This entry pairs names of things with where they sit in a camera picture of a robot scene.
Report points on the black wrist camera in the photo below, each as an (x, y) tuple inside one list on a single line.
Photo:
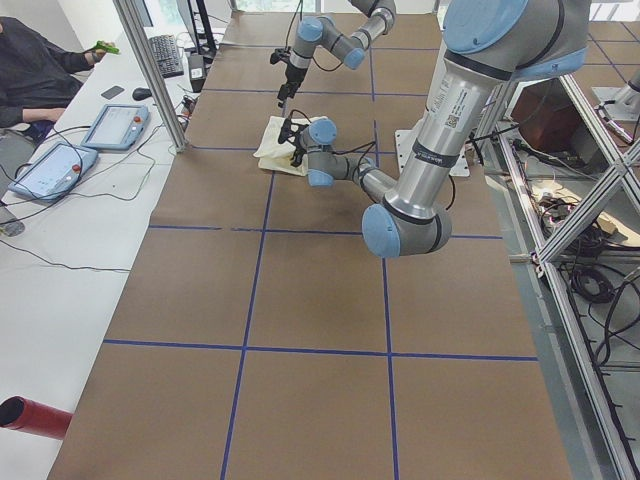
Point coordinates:
[(290, 131), (282, 54)]

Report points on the black keyboard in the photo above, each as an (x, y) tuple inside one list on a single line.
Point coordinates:
[(166, 54)]

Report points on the black smartphone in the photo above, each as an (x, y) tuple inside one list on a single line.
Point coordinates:
[(112, 92)]

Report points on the red cylinder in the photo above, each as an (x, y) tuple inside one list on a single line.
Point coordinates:
[(28, 416)]

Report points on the seated person in black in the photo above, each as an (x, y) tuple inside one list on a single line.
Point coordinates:
[(38, 77)]

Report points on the black power adapter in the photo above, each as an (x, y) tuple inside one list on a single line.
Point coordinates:
[(197, 72)]

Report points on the cream long-sleeve cat shirt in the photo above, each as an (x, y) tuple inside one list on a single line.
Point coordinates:
[(274, 156)]

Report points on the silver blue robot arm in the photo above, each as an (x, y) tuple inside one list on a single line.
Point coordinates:
[(315, 31), (547, 40)]

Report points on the blue teach pendant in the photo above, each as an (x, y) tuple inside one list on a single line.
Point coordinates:
[(117, 127), (55, 173)]

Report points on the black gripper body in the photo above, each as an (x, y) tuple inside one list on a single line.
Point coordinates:
[(300, 148), (290, 75)]

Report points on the far blue teach pendant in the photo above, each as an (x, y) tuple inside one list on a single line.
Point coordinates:
[(117, 127)]

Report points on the black computer mouse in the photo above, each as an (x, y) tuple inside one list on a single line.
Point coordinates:
[(140, 94)]

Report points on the grey aluminium frame post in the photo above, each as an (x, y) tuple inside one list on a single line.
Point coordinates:
[(134, 30)]

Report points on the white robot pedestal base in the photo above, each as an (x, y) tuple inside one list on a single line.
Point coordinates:
[(463, 81)]

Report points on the near blue teach pendant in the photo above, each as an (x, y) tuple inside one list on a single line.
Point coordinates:
[(55, 173)]

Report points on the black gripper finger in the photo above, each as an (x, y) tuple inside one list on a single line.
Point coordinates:
[(282, 97)]

